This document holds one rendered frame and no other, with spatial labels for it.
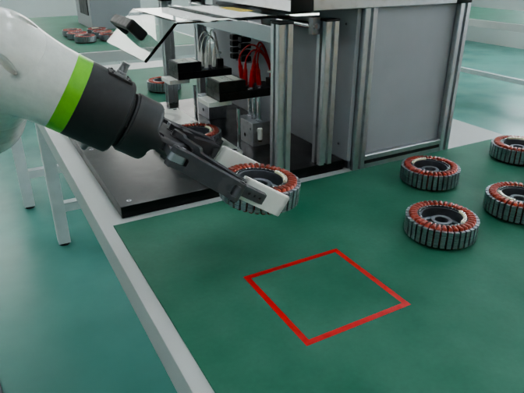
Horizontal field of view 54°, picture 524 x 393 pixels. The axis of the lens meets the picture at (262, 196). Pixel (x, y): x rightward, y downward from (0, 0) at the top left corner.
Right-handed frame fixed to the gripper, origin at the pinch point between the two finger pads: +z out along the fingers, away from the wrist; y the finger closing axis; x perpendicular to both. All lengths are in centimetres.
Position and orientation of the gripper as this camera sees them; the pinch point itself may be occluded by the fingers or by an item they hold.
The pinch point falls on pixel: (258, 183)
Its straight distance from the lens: 71.2
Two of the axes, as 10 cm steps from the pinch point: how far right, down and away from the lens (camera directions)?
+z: 8.0, 3.7, 4.7
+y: -3.1, -4.1, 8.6
